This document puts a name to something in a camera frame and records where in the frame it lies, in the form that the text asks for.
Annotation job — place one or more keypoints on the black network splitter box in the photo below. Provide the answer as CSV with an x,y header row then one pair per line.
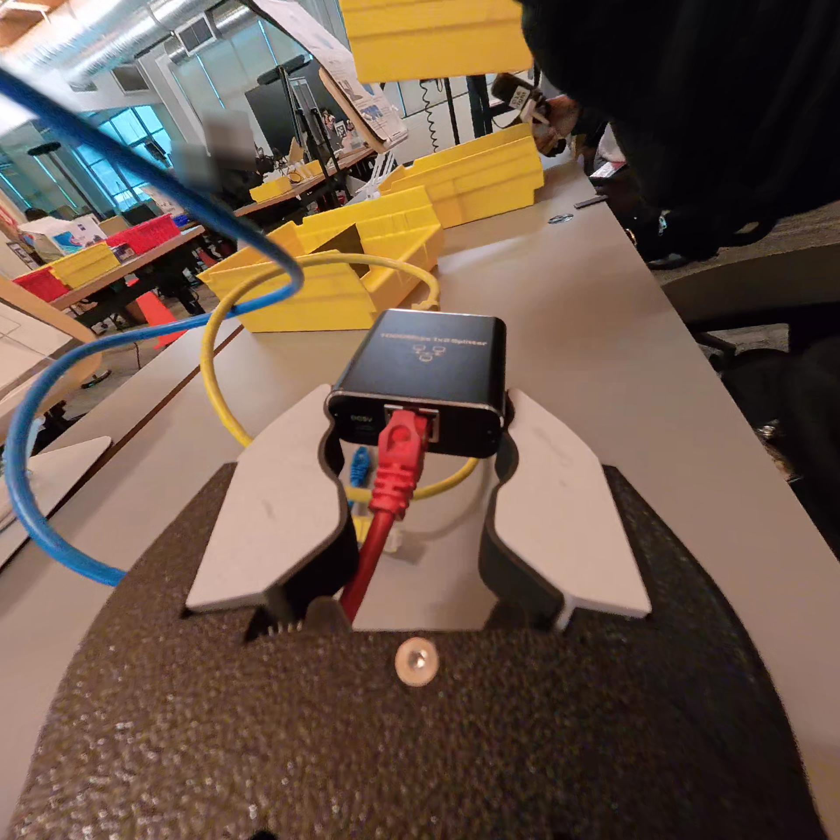
x,y
426,367

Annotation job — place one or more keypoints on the white blue cardboard box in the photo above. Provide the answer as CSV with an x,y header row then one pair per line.
x,y
62,236

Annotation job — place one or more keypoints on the black office chair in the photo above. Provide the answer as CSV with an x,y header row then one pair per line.
x,y
754,289

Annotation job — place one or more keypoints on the wooden top table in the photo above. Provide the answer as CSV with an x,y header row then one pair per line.
x,y
131,266

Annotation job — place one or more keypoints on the yellow storage basket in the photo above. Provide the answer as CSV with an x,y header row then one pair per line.
x,y
85,266

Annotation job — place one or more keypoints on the black screen on stand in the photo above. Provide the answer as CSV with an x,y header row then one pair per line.
x,y
269,118

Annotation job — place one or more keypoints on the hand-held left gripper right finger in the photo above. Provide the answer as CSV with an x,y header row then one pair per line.
x,y
571,518

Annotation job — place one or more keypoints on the red plastic basket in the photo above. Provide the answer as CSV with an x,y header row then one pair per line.
x,y
148,235
39,287

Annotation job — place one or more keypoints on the wooden instruction board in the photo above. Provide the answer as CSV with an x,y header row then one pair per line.
x,y
39,354
354,85

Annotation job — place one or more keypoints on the silver ventilation duct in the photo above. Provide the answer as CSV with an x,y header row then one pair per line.
x,y
131,33

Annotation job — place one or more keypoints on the person's right hand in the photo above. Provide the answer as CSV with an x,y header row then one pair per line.
x,y
558,128

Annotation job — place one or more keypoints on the grey desk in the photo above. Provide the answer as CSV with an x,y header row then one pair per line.
x,y
590,394

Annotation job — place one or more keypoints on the orange traffic cone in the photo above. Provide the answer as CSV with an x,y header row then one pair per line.
x,y
157,321

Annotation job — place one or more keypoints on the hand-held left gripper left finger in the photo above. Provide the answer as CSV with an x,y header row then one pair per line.
x,y
269,512

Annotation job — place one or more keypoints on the person in black hoodie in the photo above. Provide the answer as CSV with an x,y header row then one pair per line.
x,y
689,98

